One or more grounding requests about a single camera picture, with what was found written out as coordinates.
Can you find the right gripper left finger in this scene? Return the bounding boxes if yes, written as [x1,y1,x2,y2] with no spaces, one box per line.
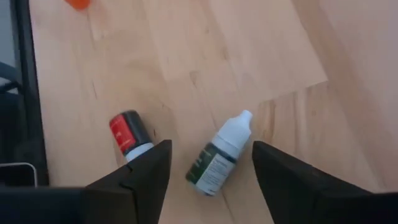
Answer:
[0,139,174,224]

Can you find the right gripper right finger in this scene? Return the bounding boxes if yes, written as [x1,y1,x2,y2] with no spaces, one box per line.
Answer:
[251,140,398,224]

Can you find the small red-label dropper bottle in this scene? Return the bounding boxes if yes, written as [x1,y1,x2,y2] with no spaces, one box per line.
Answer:
[108,109,155,163]

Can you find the small dark green dropper bottle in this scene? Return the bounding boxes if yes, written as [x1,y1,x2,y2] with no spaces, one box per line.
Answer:
[185,109,254,197]

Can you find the small orange dropper bottle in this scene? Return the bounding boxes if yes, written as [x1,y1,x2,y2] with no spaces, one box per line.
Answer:
[63,0,91,11]

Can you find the black device with silver rim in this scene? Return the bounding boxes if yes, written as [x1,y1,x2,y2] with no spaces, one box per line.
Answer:
[0,161,39,187]

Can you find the black aluminium table frame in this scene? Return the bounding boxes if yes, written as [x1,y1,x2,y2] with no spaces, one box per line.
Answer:
[9,0,50,187]

